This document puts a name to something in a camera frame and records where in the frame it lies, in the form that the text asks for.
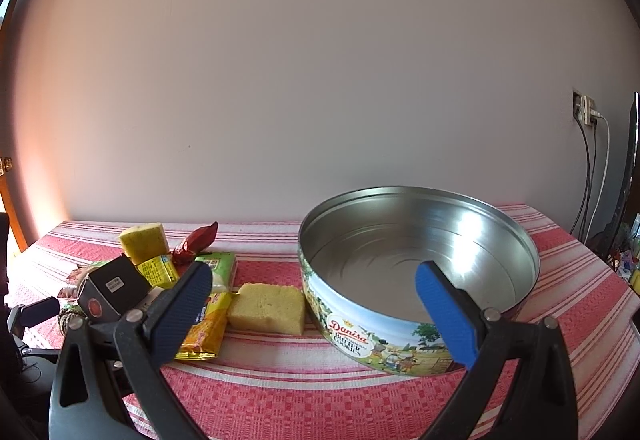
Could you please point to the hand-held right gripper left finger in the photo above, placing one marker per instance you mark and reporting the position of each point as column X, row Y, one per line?
column 172, row 320

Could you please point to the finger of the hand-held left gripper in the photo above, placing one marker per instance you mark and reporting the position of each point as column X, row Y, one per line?
column 40, row 312

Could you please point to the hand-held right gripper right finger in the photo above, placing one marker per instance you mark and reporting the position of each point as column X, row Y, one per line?
column 447, row 315

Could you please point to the yellow orange packet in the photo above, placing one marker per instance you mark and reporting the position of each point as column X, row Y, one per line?
column 210, row 325

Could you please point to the pink floral packet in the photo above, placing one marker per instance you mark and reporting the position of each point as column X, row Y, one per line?
column 72, row 277

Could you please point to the black patterned box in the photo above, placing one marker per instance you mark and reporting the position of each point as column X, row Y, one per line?
column 112, row 287

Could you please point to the lime green tissue pack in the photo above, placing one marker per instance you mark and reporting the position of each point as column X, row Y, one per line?
column 220, row 270

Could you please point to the plain yellow sponge block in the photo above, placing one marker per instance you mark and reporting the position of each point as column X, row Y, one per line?
column 265, row 310

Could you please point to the round metal cookie tin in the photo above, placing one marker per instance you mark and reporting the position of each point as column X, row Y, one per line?
column 380, row 240

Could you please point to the small yellow packet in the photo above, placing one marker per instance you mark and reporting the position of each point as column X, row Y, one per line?
column 157, row 270

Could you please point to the small green packet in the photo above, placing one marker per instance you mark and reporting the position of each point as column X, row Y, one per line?
column 102, row 265

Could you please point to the red snack packet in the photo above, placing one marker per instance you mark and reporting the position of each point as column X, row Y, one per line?
column 195, row 242

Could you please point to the yellow green-speckled sponge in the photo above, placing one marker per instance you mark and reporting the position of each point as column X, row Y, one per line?
column 142, row 240

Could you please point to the red striped tablecloth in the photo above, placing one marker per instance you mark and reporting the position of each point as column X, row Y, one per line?
column 300, row 395

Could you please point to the brass door hinge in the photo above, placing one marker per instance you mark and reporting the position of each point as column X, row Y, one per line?
column 7, row 165

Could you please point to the small colourful clutter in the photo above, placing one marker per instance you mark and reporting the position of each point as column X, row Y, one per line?
column 631, row 250

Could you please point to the wall socket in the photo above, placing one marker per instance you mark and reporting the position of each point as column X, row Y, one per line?
column 585, row 107

